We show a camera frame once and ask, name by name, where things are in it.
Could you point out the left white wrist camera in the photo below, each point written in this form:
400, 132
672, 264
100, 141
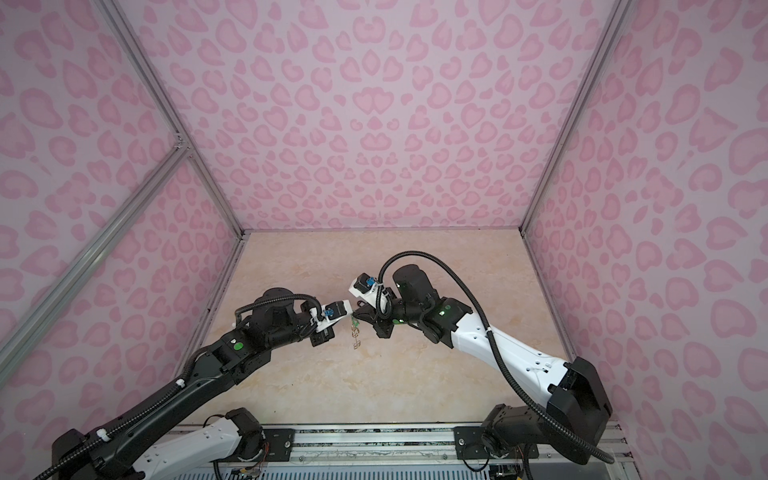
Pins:
332, 313

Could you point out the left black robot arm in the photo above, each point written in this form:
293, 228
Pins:
276, 319

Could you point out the corner aluminium post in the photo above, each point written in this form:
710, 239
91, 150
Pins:
620, 14
126, 37

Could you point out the right corner aluminium post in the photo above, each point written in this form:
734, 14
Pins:
620, 14

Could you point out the aluminium frame strut diagonal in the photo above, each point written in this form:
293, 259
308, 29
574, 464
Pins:
38, 320

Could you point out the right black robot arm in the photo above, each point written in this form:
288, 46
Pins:
565, 404

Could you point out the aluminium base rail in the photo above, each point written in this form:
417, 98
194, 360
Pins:
368, 451

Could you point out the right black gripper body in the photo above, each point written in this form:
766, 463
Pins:
386, 324

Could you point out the metal key holder plate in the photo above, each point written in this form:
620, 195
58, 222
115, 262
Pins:
356, 338

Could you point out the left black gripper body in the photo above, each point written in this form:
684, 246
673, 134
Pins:
323, 337

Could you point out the left corner aluminium post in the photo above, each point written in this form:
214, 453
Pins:
126, 37

